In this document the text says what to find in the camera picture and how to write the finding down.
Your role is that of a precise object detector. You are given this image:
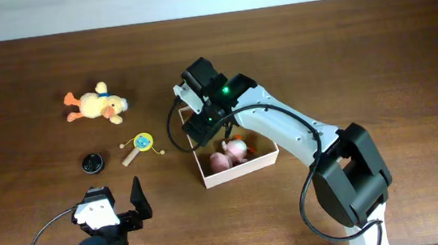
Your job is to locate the black round cap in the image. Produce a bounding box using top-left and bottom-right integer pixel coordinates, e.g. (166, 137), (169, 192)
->
(81, 153), (105, 174)

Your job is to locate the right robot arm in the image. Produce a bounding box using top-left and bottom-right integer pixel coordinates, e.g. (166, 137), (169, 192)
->
(173, 58), (393, 245)

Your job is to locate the yellow rattle drum toy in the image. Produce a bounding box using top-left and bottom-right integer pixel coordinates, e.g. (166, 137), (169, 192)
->
(118, 132), (166, 166)

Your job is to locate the white cardboard box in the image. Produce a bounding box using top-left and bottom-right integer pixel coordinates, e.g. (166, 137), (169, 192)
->
(193, 127), (279, 189)

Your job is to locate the right black cable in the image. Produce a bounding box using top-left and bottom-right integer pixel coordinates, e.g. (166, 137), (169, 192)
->
(162, 76), (386, 245)

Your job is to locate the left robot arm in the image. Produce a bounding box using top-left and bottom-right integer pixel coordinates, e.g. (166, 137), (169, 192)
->
(71, 177), (153, 245)

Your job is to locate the yellow plush duck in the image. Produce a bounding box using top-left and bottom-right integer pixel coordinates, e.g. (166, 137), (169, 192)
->
(63, 82), (128, 125)

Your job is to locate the pink pig toy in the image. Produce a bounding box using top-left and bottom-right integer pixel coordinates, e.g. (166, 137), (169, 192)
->
(209, 138), (256, 174)

